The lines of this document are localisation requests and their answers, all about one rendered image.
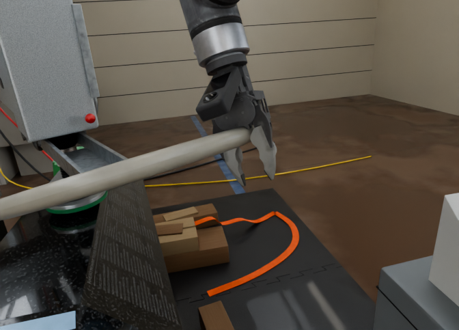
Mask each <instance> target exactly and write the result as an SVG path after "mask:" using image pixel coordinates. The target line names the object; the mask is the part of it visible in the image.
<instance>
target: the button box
mask: <svg viewBox="0 0 459 330"><path fill-rule="evenodd" d="M71 7H72V13H73V17H74V22H75V26H76V32H77V35H78V39H79V44H80V48H81V54H82V58H83V63H84V67H85V73H86V77H87V82H88V86H89V92H90V96H91V98H97V97H100V94H99V91H98V84H97V80H96V75H95V71H94V65H93V61H92V54H91V51H90V47H89V41H88V37H87V31H86V27H85V21H84V18H83V11H82V7H81V4H71Z"/></svg>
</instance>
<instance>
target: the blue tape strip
mask: <svg viewBox="0 0 459 330"><path fill-rule="evenodd" d="M71 329H76V320H75V311H72V312H66V313H63V314H57V315H53V316H47V317H44V318H38V319H34V320H28V321H25V322H19V323H15V324H11V325H6V326H2V327H0V330H71Z"/></svg>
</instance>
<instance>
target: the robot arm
mask: <svg viewBox="0 0 459 330"><path fill-rule="evenodd" d="M239 1H240V0H180V4H181V7H182V11H183V14H184V17H185V21H186V24H187V27H188V30H189V34H190V37H191V40H192V43H193V47H194V51H193V52H194V54H195V55H196V57H197V60H198V64H199V66H201V67H202V68H206V72H207V75H208V76H213V77H212V79H211V81H210V82H209V84H208V86H207V88H206V91H205V92H204V94H203V96H202V98H201V100H200V102H199V103H198V105H197V107H196V109H195V110H196V112H197V114H198V115H199V117H200V118H201V120H202V121H203V122H205V121H208V120H211V119H213V118H215V119H213V120H212V125H213V129H212V134H215V133H220V132H223V131H226V130H230V129H233V128H238V127H241V126H244V127H245V128H246V129H250V128H252V125H253V126H254V129H253V131H252V133H251V135H250V140H251V143H252V144H253V145H254V146H255V147H256V148H257V149H258V151H259V154H260V159H261V160H262V162H263V164H264V172H265V173H266V175H267V176H268V177H269V178H270V180H273V179H274V177H275V171H276V157H275V155H276V153H277V148H276V145H275V143H274V142H273V128H272V124H271V120H270V118H271V117H270V113H269V110H268V105H267V103H266V99H265V95H264V91H260V90H253V86H252V83H251V79H250V76H249V72H248V70H247V65H246V64H247V58H246V55H247V54H248V52H249V51H250V48H249V44H248V41H247V37H246V33H245V29H244V26H243V25H242V20H241V17H240V13H239V10H238V6H237V3H238V2H239ZM263 99H264V103H263ZM260 101H261V102H260ZM261 103H262V104H261ZM264 104H265V106H266V110H267V112H266V110H265V106H264ZM262 108H263V109H262ZM220 155H221V157H222V159H223V160H224V161H225V163H226V165H227V167H228V168H229V170H230V171H231V173H232V174H233V176H234V177H235V179H237V181H238V182H239V183H240V184H241V185H242V186H246V181H245V173H243V171H242V168H241V163H242V160H243V155H242V150H241V149H240V146H239V147H237V148H234V149H232V150H228V151H226V152H223V153H220Z"/></svg>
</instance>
